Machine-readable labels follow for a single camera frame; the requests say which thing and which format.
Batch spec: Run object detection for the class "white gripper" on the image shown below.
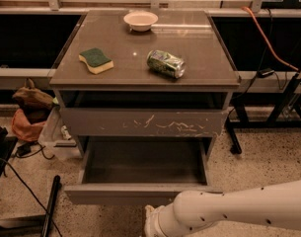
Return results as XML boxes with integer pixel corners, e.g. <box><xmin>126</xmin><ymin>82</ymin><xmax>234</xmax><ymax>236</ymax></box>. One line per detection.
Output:
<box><xmin>144</xmin><ymin>204</ymin><xmax>189</xmax><ymax>237</ymax></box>

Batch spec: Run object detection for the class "grey drawer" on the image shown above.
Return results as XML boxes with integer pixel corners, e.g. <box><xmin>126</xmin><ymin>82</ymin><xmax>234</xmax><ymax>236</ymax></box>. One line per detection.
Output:
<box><xmin>60</xmin><ymin>108</ymin><xmax>227</xmax><ymax>137</ymax></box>
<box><xmin>65</xmin><ymin>137</ymin><xmax>219</xmax><ymax>205</ymax></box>

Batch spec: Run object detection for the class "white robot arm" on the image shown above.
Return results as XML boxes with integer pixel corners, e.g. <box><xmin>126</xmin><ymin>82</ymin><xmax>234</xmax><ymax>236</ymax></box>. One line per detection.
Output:
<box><xmin>144</xmin><ymin>181</ymin><xmax>301</xmax><ymax>237</ymax></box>

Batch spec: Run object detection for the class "grey top drawer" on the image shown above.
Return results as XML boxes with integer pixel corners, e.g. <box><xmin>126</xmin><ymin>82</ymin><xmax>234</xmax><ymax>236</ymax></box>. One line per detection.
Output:
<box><xmin>60</xmin><ymin>108</ymin><xmax>227</xmax><ymax>137</ymax></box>

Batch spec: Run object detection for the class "grey drawer cabinet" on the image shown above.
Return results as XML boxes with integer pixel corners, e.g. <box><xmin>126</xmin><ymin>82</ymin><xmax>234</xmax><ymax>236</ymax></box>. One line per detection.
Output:
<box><xmin>48</xmin><ymin>9</ymin><xmax>242</xmax><ymax>196</ymax></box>

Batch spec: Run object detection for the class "black stand leg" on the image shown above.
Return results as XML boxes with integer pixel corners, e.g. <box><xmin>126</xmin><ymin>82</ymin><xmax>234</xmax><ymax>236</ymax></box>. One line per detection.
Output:
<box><xmin>0</xmin><ymin>176</ymin><xmax>61</xmax><ymax>237</ymax></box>

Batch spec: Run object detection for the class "black floor charger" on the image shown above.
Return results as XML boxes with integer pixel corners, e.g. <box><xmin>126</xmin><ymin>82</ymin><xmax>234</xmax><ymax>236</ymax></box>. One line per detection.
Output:
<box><xmin>15</xmin><ymin>143</ymin><xmax>31</xmax><ymax>157</ymax></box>

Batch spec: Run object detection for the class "green soda can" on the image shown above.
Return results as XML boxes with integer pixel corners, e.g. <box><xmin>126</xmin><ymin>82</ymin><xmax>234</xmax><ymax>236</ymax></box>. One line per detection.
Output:
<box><xmin>147</xmin><ymin>49</ymin><xmax>186</xmax><ymax>79</ymax></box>

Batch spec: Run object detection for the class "orange cloth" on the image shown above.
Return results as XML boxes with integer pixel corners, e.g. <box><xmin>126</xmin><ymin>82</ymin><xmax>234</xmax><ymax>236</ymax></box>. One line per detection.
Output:
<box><xmin>11</xmin><ymin>109</ymin><xmax>45</xmax><ymax>142</ymax></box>

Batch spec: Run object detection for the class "green yellow sponge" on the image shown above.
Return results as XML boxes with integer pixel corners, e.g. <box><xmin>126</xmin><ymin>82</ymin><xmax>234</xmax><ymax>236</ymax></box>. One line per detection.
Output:
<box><xmin>79</xmin><ymin>47</ymin><xmax>113</xmax><ymax>74</ymax></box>

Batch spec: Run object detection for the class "brown cloth bag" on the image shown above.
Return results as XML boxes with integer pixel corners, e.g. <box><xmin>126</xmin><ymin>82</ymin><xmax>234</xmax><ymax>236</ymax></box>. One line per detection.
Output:
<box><xmin>12</xmin><ymin>78</ymin><xmax>53</xmax><ymax>110</ymax></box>

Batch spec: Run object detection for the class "black power adapter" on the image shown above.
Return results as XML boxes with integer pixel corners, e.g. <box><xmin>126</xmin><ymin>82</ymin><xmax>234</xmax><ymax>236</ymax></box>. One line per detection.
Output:
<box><xmin>257</xmin><ymin>68</ymin><xmax>274</xmax><ymax>78</ymax></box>

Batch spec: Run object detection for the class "white paper bowl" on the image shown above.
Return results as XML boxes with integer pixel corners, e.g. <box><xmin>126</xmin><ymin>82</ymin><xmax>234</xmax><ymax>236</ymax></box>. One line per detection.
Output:
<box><xmin>123</xmin><ymin>11</ymin><xmax>158</xmax><ymax>32</ymax></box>

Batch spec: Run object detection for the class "black table frame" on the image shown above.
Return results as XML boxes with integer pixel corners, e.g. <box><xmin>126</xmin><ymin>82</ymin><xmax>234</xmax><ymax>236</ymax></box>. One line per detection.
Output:
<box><xmin>225</xmin><ymin>70</ymin><xmax>301</xmax><ymax>154</ymax></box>

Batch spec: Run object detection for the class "black floor cable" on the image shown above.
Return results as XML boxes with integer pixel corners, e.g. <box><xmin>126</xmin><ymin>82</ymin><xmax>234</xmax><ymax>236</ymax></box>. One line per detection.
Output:
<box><xmin>0</xmin><ymin>155</ymin><xmax>63</xmax><ymax>237</ymax></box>

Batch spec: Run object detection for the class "orange cable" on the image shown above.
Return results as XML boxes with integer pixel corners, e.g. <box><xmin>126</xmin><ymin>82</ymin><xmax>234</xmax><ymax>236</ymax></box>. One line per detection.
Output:
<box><xmin>241</xmin><ymin>5</ymin><xmax>301</xmax><ymax>73</ymax></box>

